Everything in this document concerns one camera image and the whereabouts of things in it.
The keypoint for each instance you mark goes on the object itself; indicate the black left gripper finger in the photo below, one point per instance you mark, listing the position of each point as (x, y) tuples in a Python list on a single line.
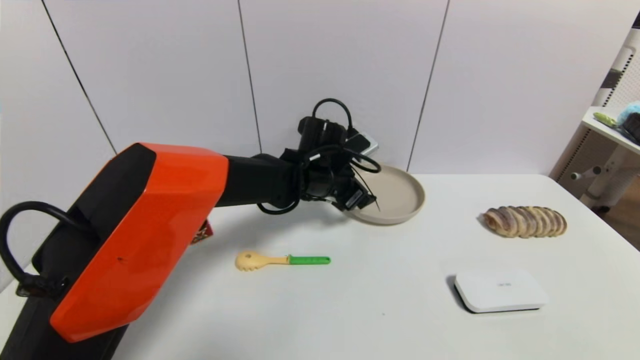
[(369, 201)]

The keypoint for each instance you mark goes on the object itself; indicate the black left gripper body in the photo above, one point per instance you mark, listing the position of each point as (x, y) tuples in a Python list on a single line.
[(354, 200)]

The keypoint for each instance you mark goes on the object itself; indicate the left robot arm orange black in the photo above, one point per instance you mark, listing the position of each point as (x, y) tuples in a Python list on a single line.
[(150, 225)]

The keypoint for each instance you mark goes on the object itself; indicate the beige brown round plate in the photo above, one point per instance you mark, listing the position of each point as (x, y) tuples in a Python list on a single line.
[(400, 192)]

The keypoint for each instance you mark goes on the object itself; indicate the red milk carton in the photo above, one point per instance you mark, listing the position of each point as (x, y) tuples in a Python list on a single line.
[(204, 234)]

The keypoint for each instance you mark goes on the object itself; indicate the white flat router box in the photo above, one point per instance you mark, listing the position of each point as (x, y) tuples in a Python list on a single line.
[(497, 290)]

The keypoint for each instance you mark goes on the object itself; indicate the sliced brown bread loaf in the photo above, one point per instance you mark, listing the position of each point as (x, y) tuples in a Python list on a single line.
[(524, 221)]

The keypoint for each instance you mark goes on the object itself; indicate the white side desk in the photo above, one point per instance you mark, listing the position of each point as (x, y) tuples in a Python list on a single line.
[(607, 150)]

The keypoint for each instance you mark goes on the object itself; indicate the green item on desk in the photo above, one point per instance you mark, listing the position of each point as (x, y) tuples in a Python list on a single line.
[(604, 120)]

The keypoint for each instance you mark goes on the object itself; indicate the dark item on desk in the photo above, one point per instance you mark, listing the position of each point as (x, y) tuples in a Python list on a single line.
[(631, 127)]

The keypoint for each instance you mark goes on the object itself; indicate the light blue fluffy item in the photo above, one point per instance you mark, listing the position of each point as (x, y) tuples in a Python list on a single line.
[(629, 111)]

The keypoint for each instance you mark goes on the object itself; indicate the white perforated panel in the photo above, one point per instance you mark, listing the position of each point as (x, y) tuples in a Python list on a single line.
[(620, 75)]

